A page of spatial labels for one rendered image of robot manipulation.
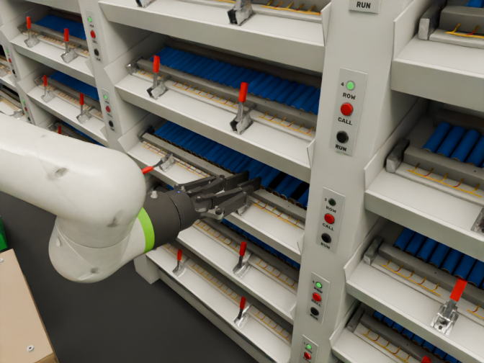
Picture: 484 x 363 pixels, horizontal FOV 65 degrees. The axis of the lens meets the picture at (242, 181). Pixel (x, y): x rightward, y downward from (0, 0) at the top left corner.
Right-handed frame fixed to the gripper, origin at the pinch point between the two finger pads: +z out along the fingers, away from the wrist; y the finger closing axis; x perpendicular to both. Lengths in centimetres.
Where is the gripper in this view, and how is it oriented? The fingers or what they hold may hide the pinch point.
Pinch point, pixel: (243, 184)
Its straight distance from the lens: 81.5
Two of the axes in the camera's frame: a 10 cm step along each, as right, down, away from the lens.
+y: 7.3, 3.7, -5.7
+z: 6.8, -2.7, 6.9
